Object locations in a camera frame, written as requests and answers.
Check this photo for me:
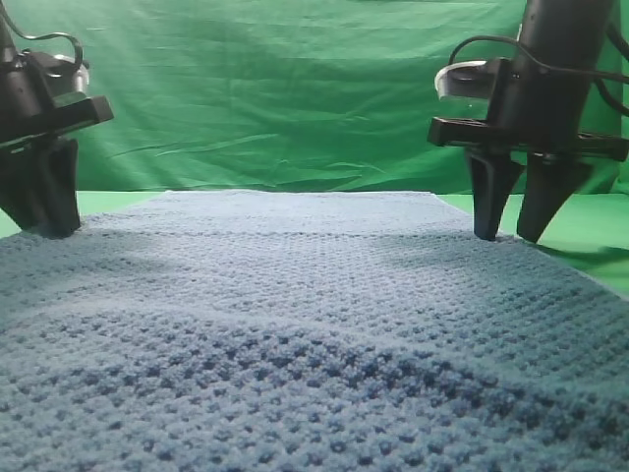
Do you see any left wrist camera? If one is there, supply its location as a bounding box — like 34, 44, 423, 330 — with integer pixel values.
46, 54, 89, 107

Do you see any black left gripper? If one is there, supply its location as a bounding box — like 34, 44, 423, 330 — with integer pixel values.
1, 48, 114, 239

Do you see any black camera cable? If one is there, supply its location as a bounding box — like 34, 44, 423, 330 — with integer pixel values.
447, 24, 629, 117
0, 0, 84, 68

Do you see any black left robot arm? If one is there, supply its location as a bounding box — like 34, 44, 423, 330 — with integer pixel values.
1, 12, 113, 239

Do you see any blue waffle-weave towel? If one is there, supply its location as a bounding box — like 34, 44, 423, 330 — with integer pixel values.
1, 191, 628, 471

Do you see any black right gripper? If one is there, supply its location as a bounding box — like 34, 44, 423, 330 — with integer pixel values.
428, 58, 628, 244

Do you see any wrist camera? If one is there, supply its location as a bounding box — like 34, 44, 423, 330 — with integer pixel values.
433, 59, 500, 100
46, 54, 89, 107

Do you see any black left camera cable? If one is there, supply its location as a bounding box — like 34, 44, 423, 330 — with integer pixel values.
0, 0, 84, 68

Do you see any black right camera cable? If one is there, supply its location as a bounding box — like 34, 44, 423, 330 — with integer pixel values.
447, 24, 629, 117

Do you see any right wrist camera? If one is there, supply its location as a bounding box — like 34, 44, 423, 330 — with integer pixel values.
433, 59, 500, 100

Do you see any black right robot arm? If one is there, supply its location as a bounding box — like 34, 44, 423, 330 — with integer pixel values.
428, 1, 628, 243

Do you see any green backdrop cloth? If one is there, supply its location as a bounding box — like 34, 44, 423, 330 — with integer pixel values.
0, 0, 629, 196

